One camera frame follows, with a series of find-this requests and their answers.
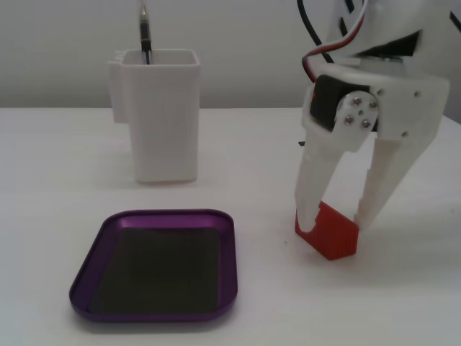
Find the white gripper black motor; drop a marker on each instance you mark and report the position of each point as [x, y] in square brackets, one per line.
[407, 104]

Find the red ribbed cube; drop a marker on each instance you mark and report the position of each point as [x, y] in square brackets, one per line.
[335, 236]

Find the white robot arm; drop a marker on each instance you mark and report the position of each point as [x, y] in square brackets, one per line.
[389, 25]

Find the white plastic pen holder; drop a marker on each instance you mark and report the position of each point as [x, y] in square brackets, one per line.
[165, 119]

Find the purple metal tray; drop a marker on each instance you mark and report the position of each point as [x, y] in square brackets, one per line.
[158, 266]

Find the black ballpoint pen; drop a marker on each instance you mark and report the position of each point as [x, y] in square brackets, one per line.
[145, 32]

